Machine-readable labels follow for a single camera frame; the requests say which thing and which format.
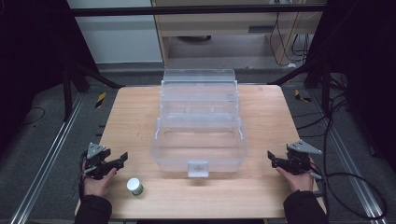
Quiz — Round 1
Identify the clear plastic storage box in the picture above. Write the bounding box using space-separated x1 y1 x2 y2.
149 68 249 179

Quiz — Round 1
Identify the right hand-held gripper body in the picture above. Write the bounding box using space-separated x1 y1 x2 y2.
285 139 323 175

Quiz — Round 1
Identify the aluminium floor rail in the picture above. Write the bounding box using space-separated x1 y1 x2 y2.
310 89 389 224
8 92 86 224

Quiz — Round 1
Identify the person's right hand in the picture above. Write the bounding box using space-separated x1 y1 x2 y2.
276 158 316 193

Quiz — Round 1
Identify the thick black floor cable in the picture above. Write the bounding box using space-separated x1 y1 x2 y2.
292 91 349 194

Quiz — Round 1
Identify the person's left hand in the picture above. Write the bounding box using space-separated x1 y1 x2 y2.
81 161 119 198

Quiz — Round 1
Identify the bundle of black cables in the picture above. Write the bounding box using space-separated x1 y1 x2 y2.
268 11 313 68

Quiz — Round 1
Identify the wooden table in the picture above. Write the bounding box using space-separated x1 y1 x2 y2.
74 84 328 220

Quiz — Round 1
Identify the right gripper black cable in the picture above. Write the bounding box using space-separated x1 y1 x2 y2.
309 171 389 220

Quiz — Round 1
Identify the yellow black striped tape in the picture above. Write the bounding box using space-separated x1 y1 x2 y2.
94 91 107 109
293 89 313 104

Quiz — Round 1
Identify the white cabinet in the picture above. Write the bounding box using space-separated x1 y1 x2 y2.
66 0 163 65

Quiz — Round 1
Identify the thin black floor cable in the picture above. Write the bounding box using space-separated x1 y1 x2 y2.
21 105 47 127

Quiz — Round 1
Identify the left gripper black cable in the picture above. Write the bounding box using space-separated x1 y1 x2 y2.
78 155 88 201

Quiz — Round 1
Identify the black horizontal bar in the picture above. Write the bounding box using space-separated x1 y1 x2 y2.
69 4 329 18

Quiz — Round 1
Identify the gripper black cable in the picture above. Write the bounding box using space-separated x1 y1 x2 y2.
78 155 88 201
309 171 389 220

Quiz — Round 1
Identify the dark curtain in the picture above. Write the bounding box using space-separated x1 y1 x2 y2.
0 0 98 153
305 0 396 173

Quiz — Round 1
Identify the black metal stand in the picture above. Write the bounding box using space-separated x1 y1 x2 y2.
60 58 126 123
266 55 333 117

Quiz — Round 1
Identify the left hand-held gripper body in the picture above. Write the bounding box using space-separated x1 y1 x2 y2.
81 142 112 181

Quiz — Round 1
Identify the light wooden desk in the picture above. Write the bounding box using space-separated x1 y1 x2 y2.
150 0 329 67

